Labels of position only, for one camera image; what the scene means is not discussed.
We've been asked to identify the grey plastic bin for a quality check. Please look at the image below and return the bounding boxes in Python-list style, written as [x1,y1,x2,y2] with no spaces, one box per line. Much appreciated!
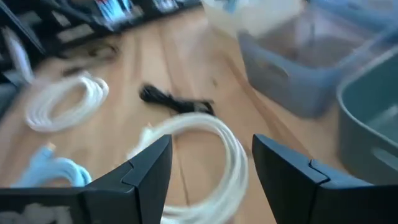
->
[238,0,398,119]

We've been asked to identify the light blue coiled cable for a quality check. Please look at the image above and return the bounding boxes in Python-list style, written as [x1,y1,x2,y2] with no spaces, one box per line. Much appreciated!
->
[11,142,93,189]

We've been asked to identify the white loose cable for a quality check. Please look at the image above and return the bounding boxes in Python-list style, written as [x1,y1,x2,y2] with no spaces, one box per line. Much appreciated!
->
[1,26,35,85]

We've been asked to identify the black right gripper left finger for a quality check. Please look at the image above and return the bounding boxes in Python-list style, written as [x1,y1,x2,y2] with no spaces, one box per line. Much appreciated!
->
[0,134,174,224]

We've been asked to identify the white usb cable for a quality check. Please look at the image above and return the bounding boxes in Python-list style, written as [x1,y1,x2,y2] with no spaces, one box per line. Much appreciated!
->
[126,112,249,224]
[24,72,110,133]

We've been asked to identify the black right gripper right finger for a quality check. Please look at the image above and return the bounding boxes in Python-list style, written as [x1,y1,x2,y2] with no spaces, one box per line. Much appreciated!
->
[252,134,398,224]

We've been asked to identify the teal plastic bin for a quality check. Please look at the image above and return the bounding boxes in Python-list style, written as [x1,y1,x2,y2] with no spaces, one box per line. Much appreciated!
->
[336,46,398,186]

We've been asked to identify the black bundled cable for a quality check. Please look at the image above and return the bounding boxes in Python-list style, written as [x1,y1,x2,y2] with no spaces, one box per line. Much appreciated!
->
[139,83,216,116]

